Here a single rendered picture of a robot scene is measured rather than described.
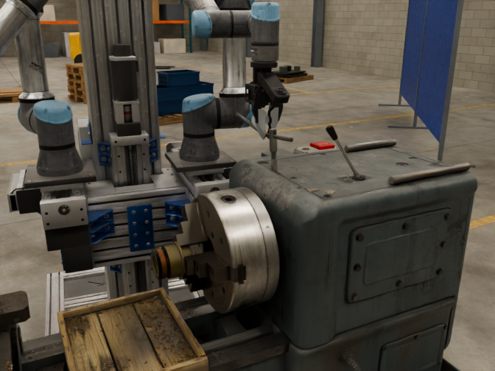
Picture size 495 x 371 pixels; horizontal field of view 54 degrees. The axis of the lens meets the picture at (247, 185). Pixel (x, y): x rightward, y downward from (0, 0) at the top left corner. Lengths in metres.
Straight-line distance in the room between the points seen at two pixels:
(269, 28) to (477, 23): 11.99
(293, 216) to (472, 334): 2.06
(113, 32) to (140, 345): 1.09
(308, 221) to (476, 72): 12.15
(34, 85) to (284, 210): 1.01
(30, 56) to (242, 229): 1.00
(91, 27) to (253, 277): 1.10
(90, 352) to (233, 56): 1.07
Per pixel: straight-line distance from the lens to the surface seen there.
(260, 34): 1.35
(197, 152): 1.79
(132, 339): 1.34
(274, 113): 1.39
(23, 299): 1.32
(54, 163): 1.73
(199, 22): 1.41
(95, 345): 1.34
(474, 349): 2.98
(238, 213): 1.19
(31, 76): 1.84
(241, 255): 1.16
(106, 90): 1.89
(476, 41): 13.22
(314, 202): 1.16
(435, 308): 1.57
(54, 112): 1.71
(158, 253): 1.23
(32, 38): 1.83
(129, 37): 1.88
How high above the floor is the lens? 1.67
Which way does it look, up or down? 19 degrees down
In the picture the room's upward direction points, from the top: straight up
